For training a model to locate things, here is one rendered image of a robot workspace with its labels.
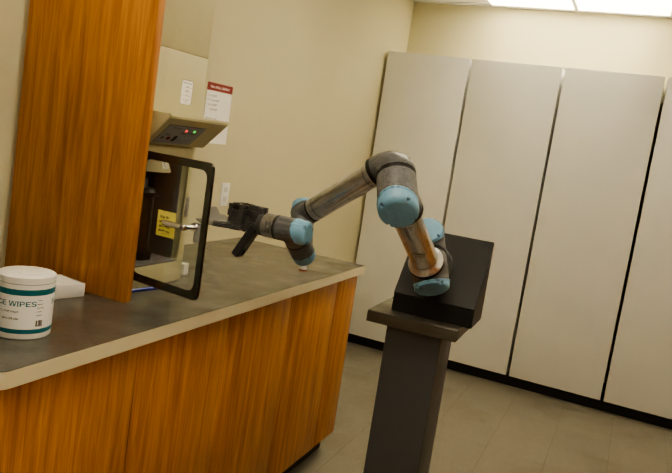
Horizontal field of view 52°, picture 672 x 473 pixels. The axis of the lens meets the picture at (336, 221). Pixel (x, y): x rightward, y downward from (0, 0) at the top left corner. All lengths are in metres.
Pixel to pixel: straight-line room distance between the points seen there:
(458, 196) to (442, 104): 0.66
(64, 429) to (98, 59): 1.05
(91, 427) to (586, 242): 3.61
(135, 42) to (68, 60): 0.25
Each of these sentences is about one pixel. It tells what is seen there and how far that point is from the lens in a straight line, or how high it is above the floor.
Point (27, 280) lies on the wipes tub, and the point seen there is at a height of 1.08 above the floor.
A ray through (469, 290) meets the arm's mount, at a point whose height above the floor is 1.06.
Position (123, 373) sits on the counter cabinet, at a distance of 1.94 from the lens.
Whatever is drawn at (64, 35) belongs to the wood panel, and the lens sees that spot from 2.31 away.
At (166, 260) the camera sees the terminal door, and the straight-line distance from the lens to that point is 2.11.
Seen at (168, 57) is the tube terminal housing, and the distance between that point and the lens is 2.29.
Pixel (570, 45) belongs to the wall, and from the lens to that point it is 5.37.
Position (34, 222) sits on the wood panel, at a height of 1.11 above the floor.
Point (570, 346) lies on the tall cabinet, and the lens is 4.94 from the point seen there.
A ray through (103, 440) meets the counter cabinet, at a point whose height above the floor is 0.65.
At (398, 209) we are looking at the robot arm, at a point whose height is 1.34.
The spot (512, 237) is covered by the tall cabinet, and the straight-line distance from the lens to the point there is 4.88.
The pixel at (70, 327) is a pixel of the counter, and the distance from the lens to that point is 1.90.
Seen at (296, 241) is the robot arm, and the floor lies 1.19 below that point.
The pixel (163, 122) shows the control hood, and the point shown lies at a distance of 2.14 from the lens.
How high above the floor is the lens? 1.51
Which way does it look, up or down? 7 degrees down
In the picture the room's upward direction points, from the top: 9 degrees clockwise
